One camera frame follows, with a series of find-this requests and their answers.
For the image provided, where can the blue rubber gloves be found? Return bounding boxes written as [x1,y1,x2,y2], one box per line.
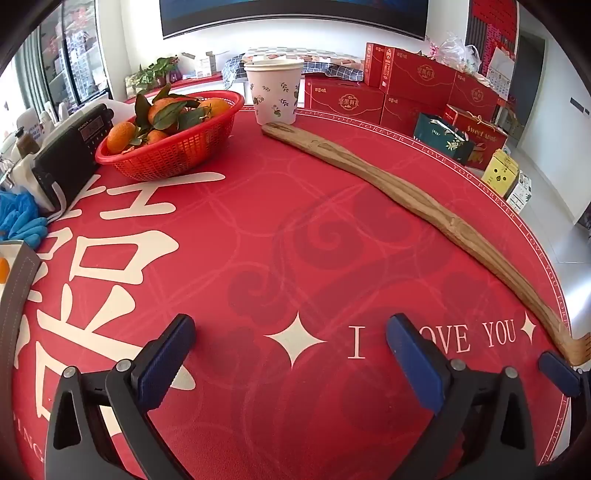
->
[0,191,49,243]

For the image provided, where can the glass door cabinet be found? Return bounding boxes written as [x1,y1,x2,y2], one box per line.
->
[28,0,109,107]

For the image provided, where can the wall television screen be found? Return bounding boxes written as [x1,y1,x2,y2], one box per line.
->
[159,0,428,41]

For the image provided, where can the white bottle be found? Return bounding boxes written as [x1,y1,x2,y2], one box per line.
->
[39,102,70,127]

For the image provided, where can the yellow carton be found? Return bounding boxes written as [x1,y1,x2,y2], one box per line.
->
[481,148,522,200]

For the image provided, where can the white printed carton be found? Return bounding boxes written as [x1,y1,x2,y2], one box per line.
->
[507,170,533,214]

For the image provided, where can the checkered cloth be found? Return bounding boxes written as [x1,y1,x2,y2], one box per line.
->
[222,46,365,88]

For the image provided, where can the red plastic basket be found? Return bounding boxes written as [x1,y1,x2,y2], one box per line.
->
[95,90,245,182]

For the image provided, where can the red gift box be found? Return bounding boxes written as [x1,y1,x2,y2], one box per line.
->
[449,71,500,124]
[304,75,386,125]
[363,42,387,88]
[381,95,448,138]
[379,46,458,112]

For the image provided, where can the red wall decoration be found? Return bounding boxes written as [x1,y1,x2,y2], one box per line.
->
[465,0,519,58]

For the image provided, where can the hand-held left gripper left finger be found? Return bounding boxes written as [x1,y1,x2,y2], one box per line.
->
[44,314,197,480]

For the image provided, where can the small white cartons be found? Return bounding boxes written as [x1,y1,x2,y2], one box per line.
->
[182,50,229,79]

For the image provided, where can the clear plastic bag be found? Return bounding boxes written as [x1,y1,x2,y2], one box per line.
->
[427,31,482,75]

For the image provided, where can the white desk calendar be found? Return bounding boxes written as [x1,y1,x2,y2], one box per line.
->
[487,45,515,101]

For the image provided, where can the black portable radio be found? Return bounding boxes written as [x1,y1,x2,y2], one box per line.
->
[31,104,115,215]

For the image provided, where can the white box with tap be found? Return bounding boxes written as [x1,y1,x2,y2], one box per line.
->
[0,154,58,217]

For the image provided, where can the floral paper cup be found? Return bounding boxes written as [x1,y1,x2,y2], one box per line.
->
[244,58,305,125]

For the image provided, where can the dark green gift bag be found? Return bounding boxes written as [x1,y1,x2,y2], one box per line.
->
[413,112,476,164]

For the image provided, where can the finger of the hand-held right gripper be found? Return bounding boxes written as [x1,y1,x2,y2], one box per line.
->
[538,351,591,400]

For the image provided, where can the red gift bag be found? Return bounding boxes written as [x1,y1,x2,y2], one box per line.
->
[444,104,509,171]

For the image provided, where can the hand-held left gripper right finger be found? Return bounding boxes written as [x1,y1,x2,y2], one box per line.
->
[385,313,553,480]

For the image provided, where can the long wooden back scratcher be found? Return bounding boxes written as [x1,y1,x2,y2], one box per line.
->
[262,122,591,367]

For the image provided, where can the red printed tablecloth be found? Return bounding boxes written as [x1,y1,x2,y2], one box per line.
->
[9,104,575,480]

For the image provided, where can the green potted plant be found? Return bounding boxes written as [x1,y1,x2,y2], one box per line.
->
[137,56,181,90]

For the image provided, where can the grey cardboard tray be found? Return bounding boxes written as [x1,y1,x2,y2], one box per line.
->
[0,240,43,370]

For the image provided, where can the brown bottle with black cap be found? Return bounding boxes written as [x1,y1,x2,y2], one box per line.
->
[14,126,41,158]

